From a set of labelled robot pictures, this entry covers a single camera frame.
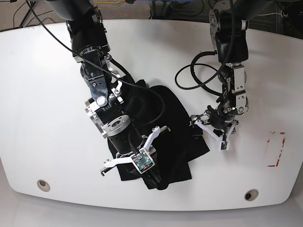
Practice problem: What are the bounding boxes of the black t-shirt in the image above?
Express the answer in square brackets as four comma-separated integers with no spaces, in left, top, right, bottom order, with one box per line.
[117,85,209,190]

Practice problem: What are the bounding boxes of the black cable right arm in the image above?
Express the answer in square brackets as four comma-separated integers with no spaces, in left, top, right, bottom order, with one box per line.
[26,0,166,128]

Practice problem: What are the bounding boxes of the table grommet hole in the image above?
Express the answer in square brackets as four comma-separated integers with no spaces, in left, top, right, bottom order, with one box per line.
[37,180,50,192]
[244,189,259,201]

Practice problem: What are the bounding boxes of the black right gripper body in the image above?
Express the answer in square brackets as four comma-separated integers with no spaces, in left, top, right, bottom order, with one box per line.
[107,127,148,158]

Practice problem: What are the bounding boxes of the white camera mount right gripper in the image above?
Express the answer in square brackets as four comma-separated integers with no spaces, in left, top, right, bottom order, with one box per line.
[100,126,170,176]

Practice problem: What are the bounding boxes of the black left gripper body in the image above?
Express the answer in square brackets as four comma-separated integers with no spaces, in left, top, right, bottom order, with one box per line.
[205,106,235,130]

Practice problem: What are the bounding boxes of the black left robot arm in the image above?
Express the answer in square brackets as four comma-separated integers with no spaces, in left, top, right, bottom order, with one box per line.
[190,0,271,143]

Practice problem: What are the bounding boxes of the red tape rectangle marking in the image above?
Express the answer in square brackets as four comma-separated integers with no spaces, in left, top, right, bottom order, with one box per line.
[264,131,286,167]

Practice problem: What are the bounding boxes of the left table grommet hole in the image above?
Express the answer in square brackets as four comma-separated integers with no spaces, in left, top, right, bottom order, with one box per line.
[37,180,50,192]

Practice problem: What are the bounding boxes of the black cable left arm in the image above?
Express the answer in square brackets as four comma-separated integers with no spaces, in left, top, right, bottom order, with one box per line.
[175,51,228,96]

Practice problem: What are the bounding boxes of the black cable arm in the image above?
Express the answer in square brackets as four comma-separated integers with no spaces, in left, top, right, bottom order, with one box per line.
[175,51,228,96]
[26,0,166,128]

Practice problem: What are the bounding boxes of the right table grommet hole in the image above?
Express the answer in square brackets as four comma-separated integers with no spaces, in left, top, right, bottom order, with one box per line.
[244,189,259,201]

